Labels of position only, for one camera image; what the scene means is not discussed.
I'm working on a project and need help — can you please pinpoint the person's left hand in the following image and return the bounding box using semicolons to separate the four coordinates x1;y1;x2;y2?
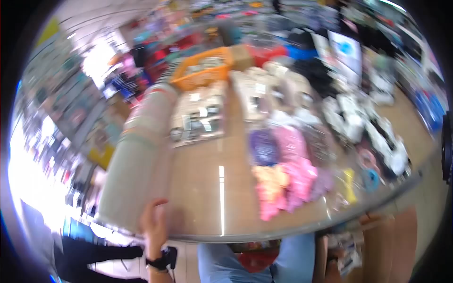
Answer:
139;198;169;261

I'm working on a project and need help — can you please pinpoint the large grey mat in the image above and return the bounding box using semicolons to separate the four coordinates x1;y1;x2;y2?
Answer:
95;83;181;235

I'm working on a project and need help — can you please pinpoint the black wrist band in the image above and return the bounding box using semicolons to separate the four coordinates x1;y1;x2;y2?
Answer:
145;246;178;272

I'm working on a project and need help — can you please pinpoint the pile of grey-white packets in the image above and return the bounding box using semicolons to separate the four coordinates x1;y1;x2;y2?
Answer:
169;85;227;147

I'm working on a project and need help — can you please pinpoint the person's body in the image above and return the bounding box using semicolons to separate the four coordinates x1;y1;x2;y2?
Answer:
197;232;316;283

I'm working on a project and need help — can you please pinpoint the red bag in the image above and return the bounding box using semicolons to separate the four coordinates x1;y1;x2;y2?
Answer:
236;248;280;274

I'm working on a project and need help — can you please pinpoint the pale orange packet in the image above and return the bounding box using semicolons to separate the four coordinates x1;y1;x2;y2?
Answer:
252;166;291;202

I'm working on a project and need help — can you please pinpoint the purple packet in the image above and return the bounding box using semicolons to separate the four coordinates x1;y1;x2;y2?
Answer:
248;129;282;167

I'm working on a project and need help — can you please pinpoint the full shop shelf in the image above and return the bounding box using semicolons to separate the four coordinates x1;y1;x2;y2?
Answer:
372;11;448;133
14;21;131;213

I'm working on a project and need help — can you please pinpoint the pile of pink packets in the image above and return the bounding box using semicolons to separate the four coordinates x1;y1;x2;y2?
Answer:
256;125;319;221

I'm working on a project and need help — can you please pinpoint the orange plastic basket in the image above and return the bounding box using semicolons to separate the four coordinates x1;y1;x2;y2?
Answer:
170;47;234;91

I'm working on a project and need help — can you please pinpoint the pile of beige packets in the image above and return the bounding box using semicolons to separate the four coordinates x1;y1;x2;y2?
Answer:
230;62;315;122

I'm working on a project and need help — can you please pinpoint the small cardboard box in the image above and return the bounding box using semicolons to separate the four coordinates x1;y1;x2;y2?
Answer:
231;45;255;71

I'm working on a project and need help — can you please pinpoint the yellow packet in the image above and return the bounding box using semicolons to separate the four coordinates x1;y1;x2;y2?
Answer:
340;168;358;205

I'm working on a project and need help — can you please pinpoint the pile of black clothing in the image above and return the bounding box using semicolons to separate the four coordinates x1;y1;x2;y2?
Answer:
292;58;337;98

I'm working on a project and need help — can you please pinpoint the round blue item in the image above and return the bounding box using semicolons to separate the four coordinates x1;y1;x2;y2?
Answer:
362;169;381;192

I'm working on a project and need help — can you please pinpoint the pile of white packets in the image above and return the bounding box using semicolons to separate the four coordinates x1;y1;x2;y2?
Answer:
322;94;411;177

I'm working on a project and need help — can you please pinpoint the large brown cardboard box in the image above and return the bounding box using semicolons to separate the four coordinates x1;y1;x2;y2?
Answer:
359;207;419;283

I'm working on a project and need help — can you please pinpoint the white sign with blue print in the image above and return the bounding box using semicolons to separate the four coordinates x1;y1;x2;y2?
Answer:
327;30;363;76

